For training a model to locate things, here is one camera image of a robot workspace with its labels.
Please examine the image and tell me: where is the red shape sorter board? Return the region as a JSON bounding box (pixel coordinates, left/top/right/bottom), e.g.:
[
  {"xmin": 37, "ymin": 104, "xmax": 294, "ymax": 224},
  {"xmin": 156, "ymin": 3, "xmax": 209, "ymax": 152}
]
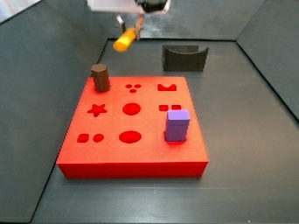
[{"xmin": 56, "ymin": 76, "xmax": 209, "ymax": 179}]

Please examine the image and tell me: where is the brown cylindrical peg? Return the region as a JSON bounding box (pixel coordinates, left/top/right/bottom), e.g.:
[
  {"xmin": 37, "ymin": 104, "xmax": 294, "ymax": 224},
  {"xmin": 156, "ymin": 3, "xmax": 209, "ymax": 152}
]
[{"xmin": 90, "ymin": 64, "xmax": 109, "ymax": 93}]

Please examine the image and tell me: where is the yellow oval peg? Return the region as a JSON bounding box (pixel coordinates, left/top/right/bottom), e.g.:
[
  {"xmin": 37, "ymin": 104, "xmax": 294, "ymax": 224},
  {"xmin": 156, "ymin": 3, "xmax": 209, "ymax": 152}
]
[{"xmin": 113, "ymin": 28, "xmax": 136, "ymax": 52}]

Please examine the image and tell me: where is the purple square peg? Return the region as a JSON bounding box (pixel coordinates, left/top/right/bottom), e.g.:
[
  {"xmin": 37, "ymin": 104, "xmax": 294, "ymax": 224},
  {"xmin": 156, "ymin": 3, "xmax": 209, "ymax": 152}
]
[{"xmin": 164, "ymin": 109, "xmax": 190, "ymax": 142}]

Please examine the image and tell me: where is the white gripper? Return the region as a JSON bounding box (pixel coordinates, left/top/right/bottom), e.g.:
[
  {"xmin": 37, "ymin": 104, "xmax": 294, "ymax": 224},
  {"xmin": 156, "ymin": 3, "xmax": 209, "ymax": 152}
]
[{"xmin": 86, "ymin": 0, "xmax": 170, "ymax": 40}]

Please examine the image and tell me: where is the black curved fixture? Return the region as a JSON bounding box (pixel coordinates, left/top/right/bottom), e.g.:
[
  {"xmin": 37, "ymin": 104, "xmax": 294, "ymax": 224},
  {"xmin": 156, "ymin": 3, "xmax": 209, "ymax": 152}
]
[{"xmin": 162, "ymin": 45, "xmax": 209, "ymax": 72}]

